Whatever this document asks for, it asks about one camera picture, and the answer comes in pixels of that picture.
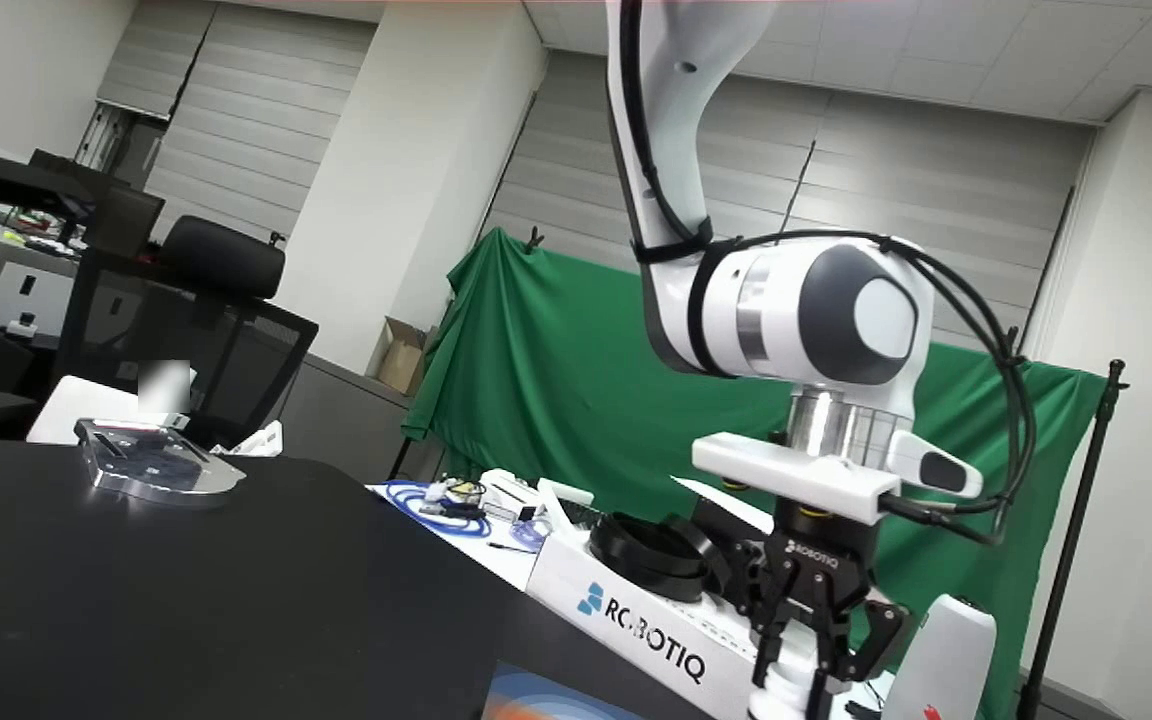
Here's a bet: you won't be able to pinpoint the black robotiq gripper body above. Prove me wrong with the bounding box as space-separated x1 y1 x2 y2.
731 501 885 619

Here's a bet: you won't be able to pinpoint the white rounded bottle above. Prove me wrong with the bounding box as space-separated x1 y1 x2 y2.
874 593 1001 720

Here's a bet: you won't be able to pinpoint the white robotiq cardboard box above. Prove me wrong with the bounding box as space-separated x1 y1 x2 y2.
525 476 831 720

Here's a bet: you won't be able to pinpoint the black gripper parts in box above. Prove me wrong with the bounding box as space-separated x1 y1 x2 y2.
589 497 772 618

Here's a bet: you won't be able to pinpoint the black backdrop stand pole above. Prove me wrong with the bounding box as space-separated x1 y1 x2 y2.
1010 357 1133 720

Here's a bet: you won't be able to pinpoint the small white device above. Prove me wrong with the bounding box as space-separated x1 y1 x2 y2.
477 466 546 524

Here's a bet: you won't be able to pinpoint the green backdrop cloth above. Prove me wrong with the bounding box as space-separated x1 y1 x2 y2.
398 230 1113 720

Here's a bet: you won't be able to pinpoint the brown cardboard box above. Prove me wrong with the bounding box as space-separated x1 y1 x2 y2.
370 316 434 399

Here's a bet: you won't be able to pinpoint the black mesh office chair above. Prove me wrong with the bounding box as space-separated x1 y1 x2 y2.
52 213 323 452

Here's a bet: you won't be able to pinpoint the clear plastic container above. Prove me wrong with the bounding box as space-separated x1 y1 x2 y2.
72 417 247 508

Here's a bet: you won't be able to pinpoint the black computer monitor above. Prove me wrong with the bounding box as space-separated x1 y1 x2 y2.
25 145 168 256

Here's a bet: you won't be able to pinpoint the white desktop computer case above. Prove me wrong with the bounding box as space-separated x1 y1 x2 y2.
0 256 82 346

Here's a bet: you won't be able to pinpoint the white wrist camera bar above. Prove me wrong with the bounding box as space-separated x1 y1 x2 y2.
688 430 905 527

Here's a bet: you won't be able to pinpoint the blue coiled cable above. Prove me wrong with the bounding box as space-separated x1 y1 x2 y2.
378 480 496 544

